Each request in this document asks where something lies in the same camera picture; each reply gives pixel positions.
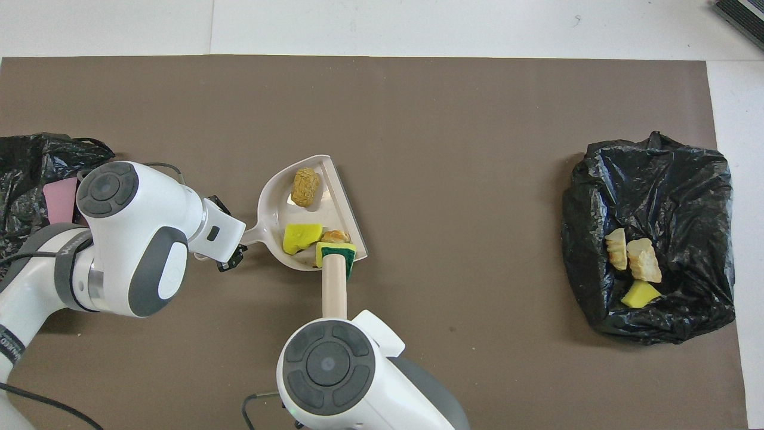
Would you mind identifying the black trash bag bin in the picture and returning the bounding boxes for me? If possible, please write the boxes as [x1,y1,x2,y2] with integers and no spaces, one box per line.
[561,131,736,345]

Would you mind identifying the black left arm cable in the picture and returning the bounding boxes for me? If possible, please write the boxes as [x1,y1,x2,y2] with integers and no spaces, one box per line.
[0,161,186,430]

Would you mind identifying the beige sponge chunk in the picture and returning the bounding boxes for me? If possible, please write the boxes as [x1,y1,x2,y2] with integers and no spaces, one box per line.
[626,238,663,284]

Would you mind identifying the beige hand brush black bristles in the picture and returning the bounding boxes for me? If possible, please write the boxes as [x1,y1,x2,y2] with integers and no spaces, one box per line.
[321,252,349,321]

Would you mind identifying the pink sheet in bag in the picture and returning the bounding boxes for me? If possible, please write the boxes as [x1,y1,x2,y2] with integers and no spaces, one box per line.
[43,177,81,225]

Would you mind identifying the brown table mat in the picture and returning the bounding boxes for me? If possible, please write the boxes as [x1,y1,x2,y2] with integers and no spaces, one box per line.
[0,56,748,430]

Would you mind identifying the beige plastic dustpan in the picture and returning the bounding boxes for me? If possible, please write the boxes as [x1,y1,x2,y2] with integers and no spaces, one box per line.
[239,155,368,272]

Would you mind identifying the dark ribbed device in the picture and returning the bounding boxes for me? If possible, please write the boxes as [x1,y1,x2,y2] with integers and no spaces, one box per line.
[710,0,764,51]

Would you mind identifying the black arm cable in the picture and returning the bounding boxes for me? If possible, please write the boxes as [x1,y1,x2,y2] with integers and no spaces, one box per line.
[0,161,186,430]
[242,391,299,430]

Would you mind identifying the black trash bag over pink bin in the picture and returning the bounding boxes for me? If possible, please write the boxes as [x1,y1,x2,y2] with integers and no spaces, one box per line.
[0,133,115,269]

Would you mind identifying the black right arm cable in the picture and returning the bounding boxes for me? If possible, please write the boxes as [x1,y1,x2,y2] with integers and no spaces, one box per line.
[242,391,299,430]

